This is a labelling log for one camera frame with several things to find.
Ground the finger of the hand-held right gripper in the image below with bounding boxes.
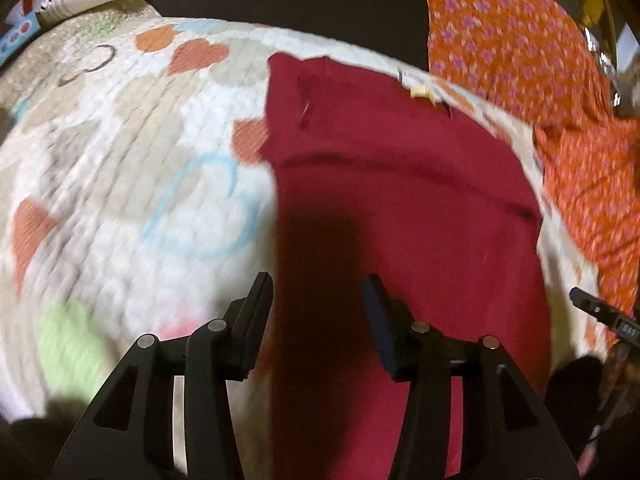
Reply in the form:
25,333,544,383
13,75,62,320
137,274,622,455
570,287,640,346

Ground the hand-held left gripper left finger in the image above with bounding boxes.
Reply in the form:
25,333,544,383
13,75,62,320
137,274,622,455
51,271,275,480

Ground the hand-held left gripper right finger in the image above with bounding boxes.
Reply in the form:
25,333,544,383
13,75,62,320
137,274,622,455
363,274,581,480

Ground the dark red garment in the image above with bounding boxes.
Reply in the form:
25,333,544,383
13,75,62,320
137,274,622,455
259,53,551,480

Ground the heart-print quilted blanket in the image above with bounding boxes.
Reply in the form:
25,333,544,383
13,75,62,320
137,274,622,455
0,1,618,480

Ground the orange floral cloth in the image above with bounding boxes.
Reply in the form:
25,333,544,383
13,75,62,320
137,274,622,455
419,0,640,322

